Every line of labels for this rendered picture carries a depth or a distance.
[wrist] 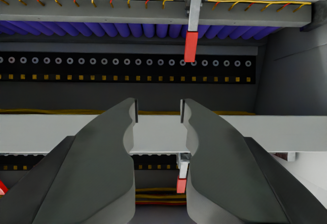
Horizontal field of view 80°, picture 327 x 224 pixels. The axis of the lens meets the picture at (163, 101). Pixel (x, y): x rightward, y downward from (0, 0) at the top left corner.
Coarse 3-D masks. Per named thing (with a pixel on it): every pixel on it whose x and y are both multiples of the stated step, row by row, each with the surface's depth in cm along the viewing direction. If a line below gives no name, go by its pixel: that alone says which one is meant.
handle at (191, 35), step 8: (192, 0) 19; (200, 0) 19; (192, 8) 20; (192, 16) 20; (192, 24) 21; (192, 32) 21; (192, 40) 21; (192, 48) 22; (184, 56) 23; (192, 56) 23
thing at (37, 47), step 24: (168, 0) 24; (264, 0) 24; (288, 0) 24; (312, 0) 24; (312, 24) 25; (0, 48) 35; (24, 48) 35; (48, 48) 35; (72, 48) 35; (96, 48) 35; (120, 48) 35; (144, 48) 36; (168, 48) 36; (216, 48) 36; (240, 48) 36; (288, 48) 32; (312, 48) 27
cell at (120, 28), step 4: (116, 24) 27; (120, 24) 27; (124, 24) 28; (116, 28) 30; (120, 28) 29; (124, 28) 29; (128, 28) 31; (120, 32) 30; (124, 32) 30; (128, 32) 32; (124, 36) 32
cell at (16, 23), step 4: (8, 20) 26; (16, 24) 27; (20, 24) 28; (24, 24) 28; (24, 28) 29; (28, 28) 29; (32, 28) 30; (32, 32) 31; (36, 32) 31; (40, 32) 32
